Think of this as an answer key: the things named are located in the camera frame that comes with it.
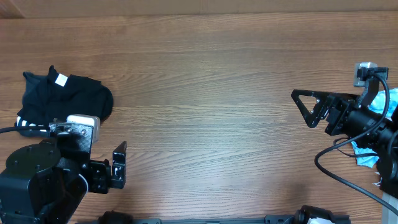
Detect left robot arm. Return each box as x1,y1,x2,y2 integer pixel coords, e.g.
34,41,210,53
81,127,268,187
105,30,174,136
1,123,127,223

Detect blue denim garment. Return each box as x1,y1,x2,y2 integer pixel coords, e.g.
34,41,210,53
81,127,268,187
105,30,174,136
373,171,382,187

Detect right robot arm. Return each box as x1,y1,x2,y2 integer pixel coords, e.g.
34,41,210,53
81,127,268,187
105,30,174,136
291,90,397,198

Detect plain black t-shirt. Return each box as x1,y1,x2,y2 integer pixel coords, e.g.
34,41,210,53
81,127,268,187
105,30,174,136
17,65,114,125

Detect folded black shirt white letters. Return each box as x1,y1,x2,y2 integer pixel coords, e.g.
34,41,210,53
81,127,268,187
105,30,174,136
14,72,48,137

